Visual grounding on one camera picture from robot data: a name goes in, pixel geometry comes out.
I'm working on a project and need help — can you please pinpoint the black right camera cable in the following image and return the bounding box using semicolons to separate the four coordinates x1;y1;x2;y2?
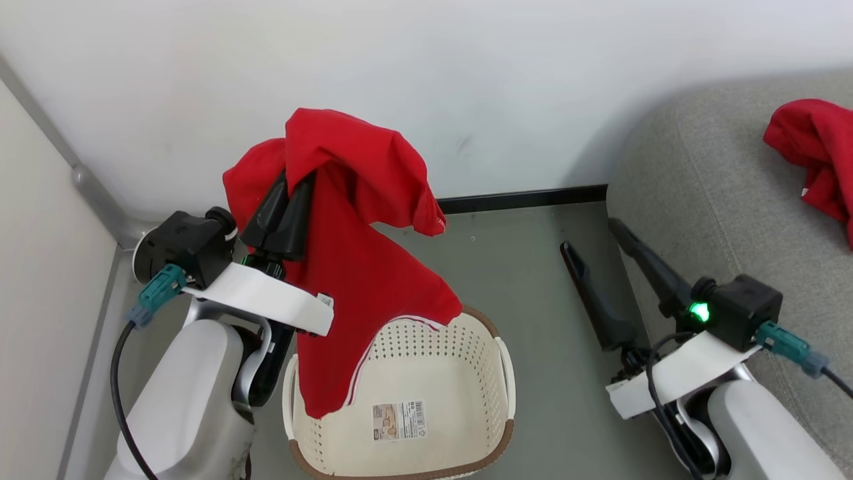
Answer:
823;365;853;399

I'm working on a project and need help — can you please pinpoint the red shirt with white trim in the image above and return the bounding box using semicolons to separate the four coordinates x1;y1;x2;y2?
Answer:
222;108;463;419

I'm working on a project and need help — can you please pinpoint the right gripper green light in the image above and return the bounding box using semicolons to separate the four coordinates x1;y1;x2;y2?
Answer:
560;218;719;375

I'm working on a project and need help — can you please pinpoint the grey partition bottom rail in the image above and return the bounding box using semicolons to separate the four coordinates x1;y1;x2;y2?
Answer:
57;247;124;480

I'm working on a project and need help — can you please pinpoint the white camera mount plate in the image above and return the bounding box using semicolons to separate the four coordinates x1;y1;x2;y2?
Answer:
181;262;335;337
605;330;764;419

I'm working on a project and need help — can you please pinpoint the dark grey baseboard strip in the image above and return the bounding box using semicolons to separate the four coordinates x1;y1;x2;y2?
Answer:
436;185;608;215

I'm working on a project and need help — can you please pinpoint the black camera cable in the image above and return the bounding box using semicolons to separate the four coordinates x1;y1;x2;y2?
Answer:
110;320;158;480
823;365;853;399

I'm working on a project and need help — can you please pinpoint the teal right camera cable connector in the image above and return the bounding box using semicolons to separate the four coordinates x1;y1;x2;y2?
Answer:
756;320;830;379

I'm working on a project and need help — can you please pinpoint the black left camera cable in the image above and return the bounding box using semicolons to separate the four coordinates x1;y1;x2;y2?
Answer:
110;320;158;480

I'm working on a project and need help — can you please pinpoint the cream perforated laundry basket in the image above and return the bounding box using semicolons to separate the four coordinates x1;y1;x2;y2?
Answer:
282;305;516;480

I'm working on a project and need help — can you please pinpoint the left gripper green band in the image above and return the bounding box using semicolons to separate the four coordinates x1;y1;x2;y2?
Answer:
240;170;315;407

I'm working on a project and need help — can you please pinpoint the teal camera cable connector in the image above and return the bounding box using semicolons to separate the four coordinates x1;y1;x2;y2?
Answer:
756;320;830;379
127;263;188;327

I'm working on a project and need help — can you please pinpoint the grey fabric sofa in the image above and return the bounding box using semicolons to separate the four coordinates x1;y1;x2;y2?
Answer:
606;67;853;480

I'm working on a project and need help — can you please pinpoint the white right camera mount plate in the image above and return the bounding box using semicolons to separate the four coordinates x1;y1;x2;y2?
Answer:
605;330;764;419

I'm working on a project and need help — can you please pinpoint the teal left camera cable connector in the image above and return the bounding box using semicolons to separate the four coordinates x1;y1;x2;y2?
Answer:
127;263;188;327

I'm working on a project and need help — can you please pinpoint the thin black right gripper cable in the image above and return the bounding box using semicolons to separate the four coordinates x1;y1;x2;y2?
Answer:
645;331;707;480

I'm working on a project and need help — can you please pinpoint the white left camera mount plate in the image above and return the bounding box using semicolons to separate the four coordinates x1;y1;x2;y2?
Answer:
181;262;335;337

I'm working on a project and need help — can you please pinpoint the paper barcode label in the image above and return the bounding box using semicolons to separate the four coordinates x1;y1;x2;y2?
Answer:
372;400;427;442

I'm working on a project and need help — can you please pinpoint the red crumpled garment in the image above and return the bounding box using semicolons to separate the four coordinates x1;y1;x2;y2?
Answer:
763;99;853;251

